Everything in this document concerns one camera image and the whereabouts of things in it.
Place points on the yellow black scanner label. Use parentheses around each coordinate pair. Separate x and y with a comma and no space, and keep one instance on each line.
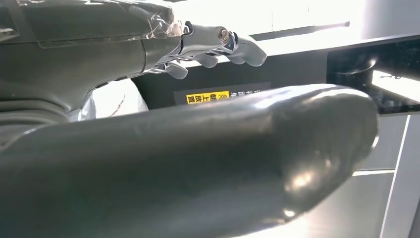
(210,97)

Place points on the grey parcel with red stamp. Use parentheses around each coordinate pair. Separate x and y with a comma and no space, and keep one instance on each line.
(111,98)

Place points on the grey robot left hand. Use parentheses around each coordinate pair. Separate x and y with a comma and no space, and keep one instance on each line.
(164,170)

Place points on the black inbound scanner machine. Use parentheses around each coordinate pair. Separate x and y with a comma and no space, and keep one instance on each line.
(295,69)

